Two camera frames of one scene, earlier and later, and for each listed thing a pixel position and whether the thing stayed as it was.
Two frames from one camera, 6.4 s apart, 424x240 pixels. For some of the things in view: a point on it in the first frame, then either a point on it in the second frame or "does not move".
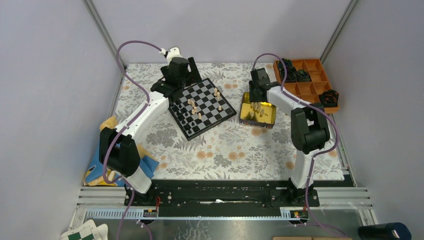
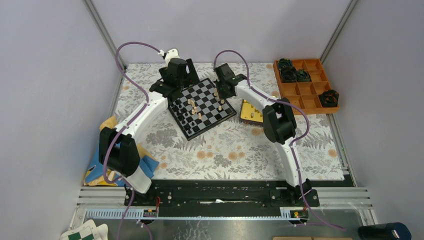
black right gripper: x=252 y=98 -> x=221 y=96
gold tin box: x=259 y=114 does not move
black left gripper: x=193 y=77 does not move
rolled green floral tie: x=303 y=76 does not move
